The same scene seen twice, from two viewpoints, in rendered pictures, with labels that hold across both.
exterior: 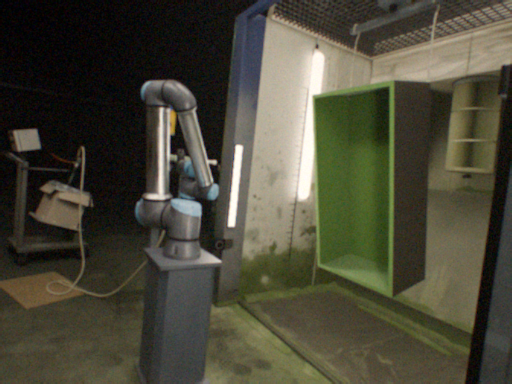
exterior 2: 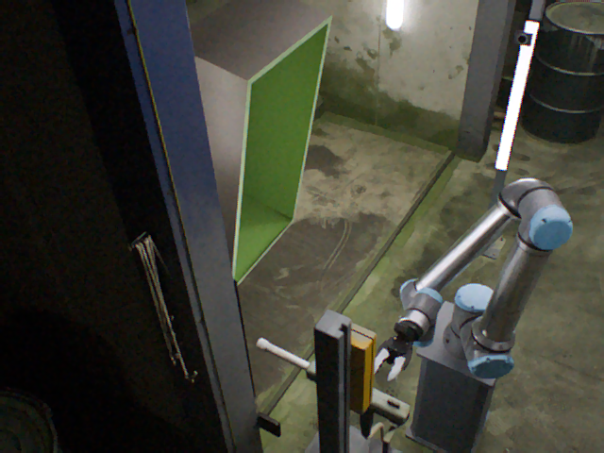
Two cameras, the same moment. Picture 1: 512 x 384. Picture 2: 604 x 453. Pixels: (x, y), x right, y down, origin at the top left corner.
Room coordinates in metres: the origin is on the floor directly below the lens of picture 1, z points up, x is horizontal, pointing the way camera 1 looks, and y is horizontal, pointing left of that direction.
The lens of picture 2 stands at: (2.75, 1.37, 2.58)
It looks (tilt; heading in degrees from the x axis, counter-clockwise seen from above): 42 degrees down; 245
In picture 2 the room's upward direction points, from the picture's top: 3 degrees counter-clockwise
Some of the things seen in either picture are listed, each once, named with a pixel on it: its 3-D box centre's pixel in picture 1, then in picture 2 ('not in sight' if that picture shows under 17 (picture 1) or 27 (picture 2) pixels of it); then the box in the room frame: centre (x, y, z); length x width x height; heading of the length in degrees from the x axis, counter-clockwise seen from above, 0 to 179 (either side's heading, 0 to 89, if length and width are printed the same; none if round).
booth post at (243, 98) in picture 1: (236, 162); (199, 323); (2.57, 0.15, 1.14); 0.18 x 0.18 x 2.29; 32
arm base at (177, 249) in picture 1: (182, 244); (468, 332); (1.59, 0.32, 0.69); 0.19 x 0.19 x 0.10
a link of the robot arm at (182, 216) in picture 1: (184, 218); (474, 311); (1.60, 0.33, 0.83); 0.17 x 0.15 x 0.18; 66
